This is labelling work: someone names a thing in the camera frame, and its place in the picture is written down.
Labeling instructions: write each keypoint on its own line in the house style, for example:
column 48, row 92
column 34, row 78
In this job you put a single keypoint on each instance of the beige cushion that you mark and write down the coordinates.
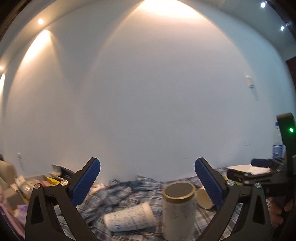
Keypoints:
column 6, row 172

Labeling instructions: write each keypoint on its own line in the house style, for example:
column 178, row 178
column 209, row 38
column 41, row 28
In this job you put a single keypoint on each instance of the white wall socket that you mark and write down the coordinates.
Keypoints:
column 20, row 158

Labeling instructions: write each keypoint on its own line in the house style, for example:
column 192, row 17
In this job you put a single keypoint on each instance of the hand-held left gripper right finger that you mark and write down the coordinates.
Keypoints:
column 208, row 183

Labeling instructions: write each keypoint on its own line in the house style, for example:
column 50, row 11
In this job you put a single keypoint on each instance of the white paper cup blue print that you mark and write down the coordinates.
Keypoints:
column 130, row 217

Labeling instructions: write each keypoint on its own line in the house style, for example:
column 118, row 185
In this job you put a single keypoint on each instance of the marbled white cup gold rim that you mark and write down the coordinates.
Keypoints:
column 178, row 215

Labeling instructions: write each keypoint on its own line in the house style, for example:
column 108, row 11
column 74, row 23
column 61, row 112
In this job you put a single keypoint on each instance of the pink cloth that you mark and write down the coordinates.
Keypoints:
column 10, row 215

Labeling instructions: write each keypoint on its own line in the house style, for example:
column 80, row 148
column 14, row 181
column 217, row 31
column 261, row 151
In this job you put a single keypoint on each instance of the plaid blanket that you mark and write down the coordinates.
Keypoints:
column 129, row 192

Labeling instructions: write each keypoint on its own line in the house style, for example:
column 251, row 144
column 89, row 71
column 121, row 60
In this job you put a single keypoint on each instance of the cream paper cup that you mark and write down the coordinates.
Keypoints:
column 203, row 199

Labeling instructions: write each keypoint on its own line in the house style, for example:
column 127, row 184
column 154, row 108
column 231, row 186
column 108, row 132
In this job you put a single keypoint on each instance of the yellow packet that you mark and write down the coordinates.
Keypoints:
column 52, row 180

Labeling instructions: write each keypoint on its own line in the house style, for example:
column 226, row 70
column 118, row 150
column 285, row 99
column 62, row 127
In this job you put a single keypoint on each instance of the person's right hand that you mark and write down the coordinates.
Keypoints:
column 276, row 213

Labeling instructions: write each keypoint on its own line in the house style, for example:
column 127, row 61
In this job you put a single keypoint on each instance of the dark flat case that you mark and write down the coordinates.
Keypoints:
column 63, row 172

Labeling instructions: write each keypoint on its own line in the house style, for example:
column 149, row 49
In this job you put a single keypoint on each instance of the white wall switch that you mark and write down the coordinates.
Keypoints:
column 250, row 81

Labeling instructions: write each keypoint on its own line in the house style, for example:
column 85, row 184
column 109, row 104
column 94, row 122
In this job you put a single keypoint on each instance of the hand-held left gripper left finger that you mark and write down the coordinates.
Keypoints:
column 86, row 183

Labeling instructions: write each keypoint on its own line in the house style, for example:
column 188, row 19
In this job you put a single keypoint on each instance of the white tray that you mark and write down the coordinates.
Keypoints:
column 248, row 168

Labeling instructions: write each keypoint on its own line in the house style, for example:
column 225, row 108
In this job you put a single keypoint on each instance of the clear water bottle blue label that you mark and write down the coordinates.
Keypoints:
column 277, row 148

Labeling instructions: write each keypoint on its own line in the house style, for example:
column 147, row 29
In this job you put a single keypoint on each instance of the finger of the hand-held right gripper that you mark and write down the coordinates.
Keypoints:
column 261, row 162
column 242, row 177

